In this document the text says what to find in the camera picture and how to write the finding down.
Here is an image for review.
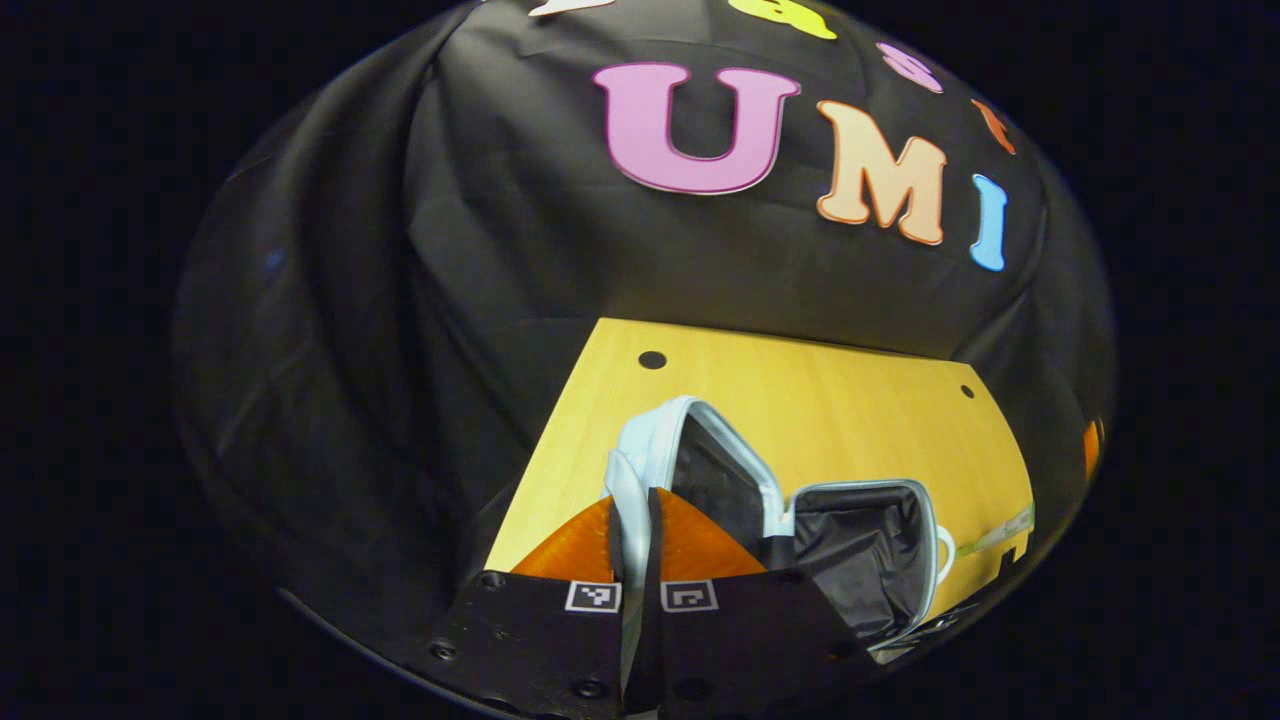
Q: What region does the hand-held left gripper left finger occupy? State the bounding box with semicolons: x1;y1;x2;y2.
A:
428;494;627;719

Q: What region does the black backdrop cloth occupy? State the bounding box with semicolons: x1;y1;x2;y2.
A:
172;0;1116;651

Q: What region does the light blue suitcase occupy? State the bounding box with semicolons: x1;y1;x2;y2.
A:
603;395;958;666

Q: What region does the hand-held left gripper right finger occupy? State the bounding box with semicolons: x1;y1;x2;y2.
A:
628;487;883;719

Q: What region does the white green squeeze tube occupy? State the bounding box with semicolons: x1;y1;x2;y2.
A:
955;505;1037;558

